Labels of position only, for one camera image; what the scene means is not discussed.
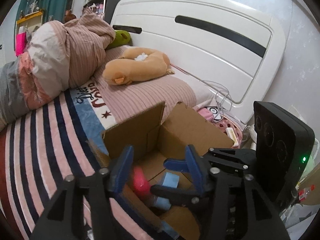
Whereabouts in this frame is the light blue box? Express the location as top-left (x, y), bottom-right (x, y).
top-left (153, 172), bottom-right (180, 211)

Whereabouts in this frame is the brown cardboard box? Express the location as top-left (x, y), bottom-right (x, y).
top-left (88, 102), bottom-right (233, 239)

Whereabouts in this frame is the pink plastic object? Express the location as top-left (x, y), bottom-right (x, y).
top-left (132, 166), bottom-right (151, 200)

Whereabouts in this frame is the pink perforated basket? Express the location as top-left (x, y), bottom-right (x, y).
top-left (197, 106), bottom-right (243, 148)

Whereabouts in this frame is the striped fleece blanket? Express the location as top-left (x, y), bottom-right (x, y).
top-left (1, 81), bottom-right (109, 239)

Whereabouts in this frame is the pink ribbed pillow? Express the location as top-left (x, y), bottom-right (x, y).
top-left (92, 45), bottom-right (216, 127)

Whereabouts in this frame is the orange plush toy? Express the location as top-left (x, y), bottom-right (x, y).
top-left (103, 47), bottom-right (175, 86)

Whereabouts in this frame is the white bed headboard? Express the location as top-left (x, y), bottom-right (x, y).
top-left (111, 0), bottom-right (286, 123)

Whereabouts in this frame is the rolled pink grey quilt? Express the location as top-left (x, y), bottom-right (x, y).
top-left (1, 8), bottom-right (116, 129)

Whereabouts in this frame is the magenta bag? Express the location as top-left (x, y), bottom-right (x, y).
top-left (15, 32), bottom-right (27, 56)

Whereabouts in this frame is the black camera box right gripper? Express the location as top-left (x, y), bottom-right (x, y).
top-left (253, 101), bottom-right (315, 211)

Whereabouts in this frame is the white charging cable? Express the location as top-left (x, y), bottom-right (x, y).
top-left (199, 80), bottom-right (234, 120)

